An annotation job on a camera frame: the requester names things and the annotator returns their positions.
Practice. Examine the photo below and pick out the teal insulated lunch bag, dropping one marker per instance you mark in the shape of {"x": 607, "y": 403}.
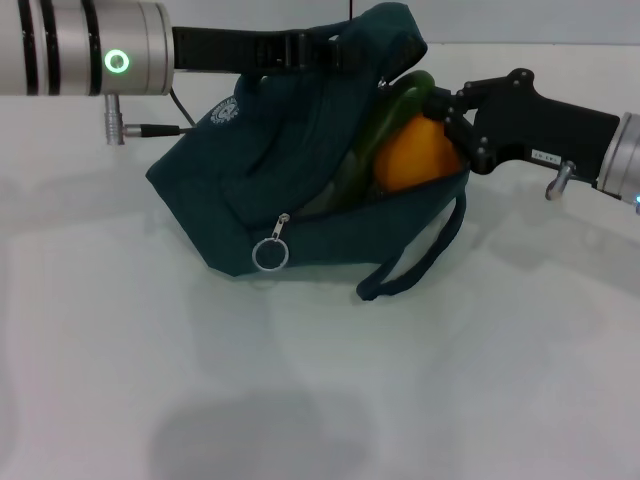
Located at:
{"x": 280, "y": 200}

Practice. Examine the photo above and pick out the green cucumber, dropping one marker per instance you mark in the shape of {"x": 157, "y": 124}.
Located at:
{"x": 395, "y": 110}

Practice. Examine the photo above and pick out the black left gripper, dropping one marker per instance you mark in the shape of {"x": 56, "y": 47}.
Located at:
{"x": 225, "y": 50}

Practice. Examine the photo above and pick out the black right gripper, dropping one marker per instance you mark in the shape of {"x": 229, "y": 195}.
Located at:
{"x": 540, "y": 130}

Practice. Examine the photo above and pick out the orange yellow pear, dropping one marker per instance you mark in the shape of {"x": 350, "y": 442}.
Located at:
{"x": 415, "y": 155}

